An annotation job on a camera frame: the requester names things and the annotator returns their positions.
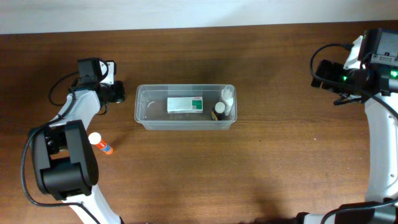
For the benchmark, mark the white spray bottle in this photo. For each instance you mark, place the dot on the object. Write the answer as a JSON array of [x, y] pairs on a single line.
[[227, 97]]

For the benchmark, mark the white green medicine box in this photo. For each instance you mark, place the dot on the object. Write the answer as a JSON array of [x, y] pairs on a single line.
[[185, 104]]

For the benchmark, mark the dark bottle white cap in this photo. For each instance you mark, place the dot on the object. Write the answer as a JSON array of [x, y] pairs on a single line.
[[218, 112]]

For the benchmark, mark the clear plastic container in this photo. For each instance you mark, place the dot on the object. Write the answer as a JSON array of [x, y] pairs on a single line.
[[151, 107]]

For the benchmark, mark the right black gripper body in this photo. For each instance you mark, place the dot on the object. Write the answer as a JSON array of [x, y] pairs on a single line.
[[324, 74]]

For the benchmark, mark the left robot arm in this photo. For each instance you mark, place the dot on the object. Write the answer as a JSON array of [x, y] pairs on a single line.
[[63, 159]]

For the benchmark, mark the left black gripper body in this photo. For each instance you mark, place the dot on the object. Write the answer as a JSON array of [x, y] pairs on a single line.
[[115, 92]]

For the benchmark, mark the orange tube white cap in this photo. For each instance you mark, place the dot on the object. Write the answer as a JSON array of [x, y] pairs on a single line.
[[97, 140]]

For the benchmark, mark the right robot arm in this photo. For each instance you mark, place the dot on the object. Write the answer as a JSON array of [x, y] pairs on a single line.
[[378, 54]]

